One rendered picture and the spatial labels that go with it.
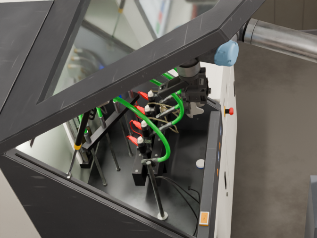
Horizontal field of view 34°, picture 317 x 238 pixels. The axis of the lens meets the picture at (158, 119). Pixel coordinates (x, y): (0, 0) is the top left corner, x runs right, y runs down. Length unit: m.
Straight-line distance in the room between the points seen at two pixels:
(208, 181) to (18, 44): 0.84
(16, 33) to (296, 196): 1.86
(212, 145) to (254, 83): 1.67
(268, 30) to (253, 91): 2.07
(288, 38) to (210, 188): 0.66
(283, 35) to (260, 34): 0.07
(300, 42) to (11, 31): 0.99
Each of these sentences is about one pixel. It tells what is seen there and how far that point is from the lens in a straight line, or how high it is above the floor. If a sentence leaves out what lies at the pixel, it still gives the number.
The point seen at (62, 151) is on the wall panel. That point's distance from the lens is 1.95.
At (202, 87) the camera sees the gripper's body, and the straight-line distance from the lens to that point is 1.66.
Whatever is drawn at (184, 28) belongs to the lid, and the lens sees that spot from 1.15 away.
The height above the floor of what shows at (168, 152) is 1.24.
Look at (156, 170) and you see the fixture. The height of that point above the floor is 0.98.
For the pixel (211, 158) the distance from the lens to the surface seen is 2.03.
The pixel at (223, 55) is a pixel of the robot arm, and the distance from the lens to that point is 1.50.
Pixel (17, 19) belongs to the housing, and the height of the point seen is 1.50.
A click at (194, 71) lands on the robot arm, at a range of 1.60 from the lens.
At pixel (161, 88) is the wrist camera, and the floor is 1.37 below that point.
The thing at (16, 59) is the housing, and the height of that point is 1.50.
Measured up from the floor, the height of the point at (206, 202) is 0.95.
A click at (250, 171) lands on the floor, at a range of 3.18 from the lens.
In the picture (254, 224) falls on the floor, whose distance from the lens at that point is 2.97.
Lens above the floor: 2.52
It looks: 46 degrees down
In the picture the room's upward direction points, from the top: 12 degrees counter-clockwise
